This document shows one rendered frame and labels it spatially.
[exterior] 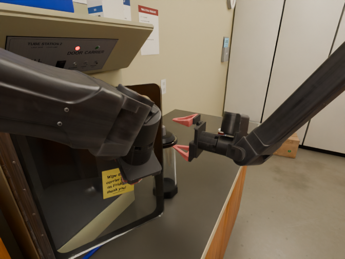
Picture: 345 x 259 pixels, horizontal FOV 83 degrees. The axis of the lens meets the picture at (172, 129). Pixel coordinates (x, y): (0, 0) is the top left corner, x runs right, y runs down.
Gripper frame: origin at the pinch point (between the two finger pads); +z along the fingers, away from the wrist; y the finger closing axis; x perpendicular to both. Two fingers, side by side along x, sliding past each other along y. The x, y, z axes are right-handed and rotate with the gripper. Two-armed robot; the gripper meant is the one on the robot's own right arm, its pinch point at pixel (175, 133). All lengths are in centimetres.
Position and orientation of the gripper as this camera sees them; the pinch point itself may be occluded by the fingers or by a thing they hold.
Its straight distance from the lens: 63.8
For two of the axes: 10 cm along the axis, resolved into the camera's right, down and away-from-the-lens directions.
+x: -5.0, 3.6, -7.9
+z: -8.7, -2.1, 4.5
